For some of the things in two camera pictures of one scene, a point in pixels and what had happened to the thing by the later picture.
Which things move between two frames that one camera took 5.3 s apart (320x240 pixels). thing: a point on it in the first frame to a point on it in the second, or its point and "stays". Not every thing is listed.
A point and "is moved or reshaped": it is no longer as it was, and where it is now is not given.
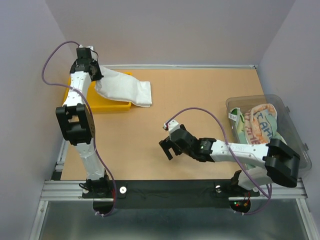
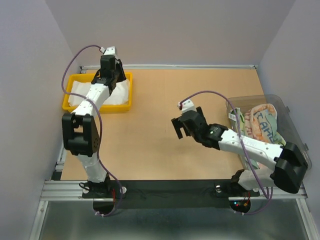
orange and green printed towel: x=257 y=125 stays
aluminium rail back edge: x=173 y=66 stays
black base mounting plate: x=177 y=194 stays
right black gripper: x=166 y=144 to x=177 y=125
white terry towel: x=124 y=87 is moved or reshaped
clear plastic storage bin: x=258 y=119 stays
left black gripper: x=99 y=75 to x=119 y=66
